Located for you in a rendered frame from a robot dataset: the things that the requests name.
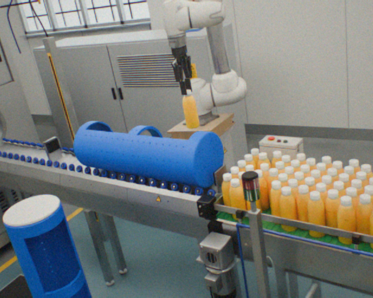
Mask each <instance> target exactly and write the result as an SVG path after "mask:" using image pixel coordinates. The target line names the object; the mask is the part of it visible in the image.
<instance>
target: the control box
mask: <svg viewBox="0 0 373 298"><path fill-rule="evenodd" d="M271 136H274V135H267V136H265V137H264V138H263V139H262V140H261V141H260V142H259V149H260V153H262V152H265V153H266V157H267V159H268V160H269V161H272V159H273V157H274V151H281V155H282V156H290V160H291V161H292V160H296V159H297V154H304V153H303V139H302V138H294V137H282V136H274V137H275V139H273V140H269V139H268V137H271ZM289 138H290V140H289ZM278 139H281V142H278V141H277V140H278ZM284 140H288V142H284Z"/></svg>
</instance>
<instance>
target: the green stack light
mask: <svg viewBox="0 0 373 298"><path fill-rule="evenodd" d="M243 194H244V199H245V200H246V201H248V202H254V201H257V200H259V199H260V198H261V192H260V186H259V187H258V188H257V189H255V190H245V189H244V188H243Z"/></svg>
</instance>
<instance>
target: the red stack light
mask: <svg viewBox="0 0 373 298"><path fill-rule="evenodd" d="M242 185H243V188H244V189H245V190H255V189H257V188H258V187H259V176H258V177H257V178H256V179H253V180H245V179H243V178H242Z"/></svg>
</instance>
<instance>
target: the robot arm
mask: <svg viewBox="0 0 373 298"><path fill-rule="evenodd" d="M225 18H226V10H225V7H224V5H223V4H222V0H167V1H165V2H164V3H163V6H162V23H163V25H164V28H165V31H166V33H167V36H168V42H169V46H170V47H171V50H172V55H173V56H174V57H175V58H174V62H173V63H171V65H172V67H173V71H174V74H175V79H176V81H177V82H179V84H180V88H181V94H182V95H187V90H191V94H192V96H193V97H194V99H195V102H196V106H197V112H198V116H199V120H200V126H201V127H203V126H205V125H206V124H208V123H210V122H211V121H213V120H215V119H217V118H219V117H220V115H219V114H213V113H212V111H211V108H213V107H217V106H225V105H230V104H233V103H237V102H239V101H241V100H242V99H244V98H245V97H246V95H247V89H246V81H245V80H244V79H243V78H242V77H238V76H237V73H236V72H235V71H233V70H232V69H231V68H230V63H229V57H228V53H227V47H226V40H225V36H224V29H223V23H222V22H223V21H224V19H225ZM205 27H206V30H207V35H208V40H209V44H210V50H211V56H212V60H213V65H214V71H215V73H214V75H213V77H212V78H213V81H212V83H206V81H205V80H204V79H201V78H199V77H198V78H194V79H191V80H190V78H192V69H191V56H187V55H186V53H187V45H186V43H187V37H186V32H185V31H186V30H190V29H193V28H205ZM183 71H184V74H185V77H186V78H185V80H184V77H183Z"/></svg>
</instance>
